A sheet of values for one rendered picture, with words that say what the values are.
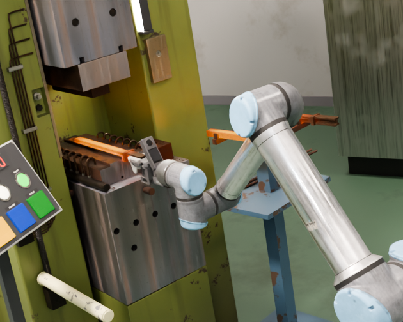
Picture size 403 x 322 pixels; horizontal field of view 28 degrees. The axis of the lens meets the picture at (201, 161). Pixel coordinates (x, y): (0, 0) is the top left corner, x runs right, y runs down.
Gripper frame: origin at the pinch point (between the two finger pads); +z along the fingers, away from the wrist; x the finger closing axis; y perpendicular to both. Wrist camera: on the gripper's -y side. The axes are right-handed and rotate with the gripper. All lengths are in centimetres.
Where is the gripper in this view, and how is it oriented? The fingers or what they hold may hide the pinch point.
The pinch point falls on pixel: (132, 155)
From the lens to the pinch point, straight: 288.2
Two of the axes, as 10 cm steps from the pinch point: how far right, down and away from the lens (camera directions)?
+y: 1.4, 9.3, 3.4
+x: 7.7, -3.2, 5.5
